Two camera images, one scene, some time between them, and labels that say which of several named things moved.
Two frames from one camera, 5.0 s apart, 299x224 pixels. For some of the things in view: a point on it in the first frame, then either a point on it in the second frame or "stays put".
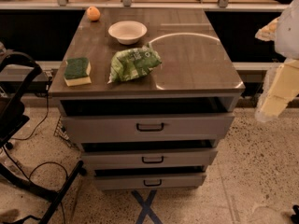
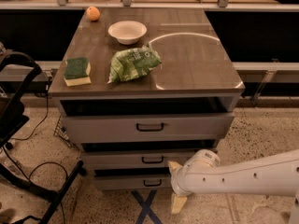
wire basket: [61, 133] stays put
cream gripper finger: [267, 33] → [174, 166]
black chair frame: [18, 73] stays put
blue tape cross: [147, 208] stays put
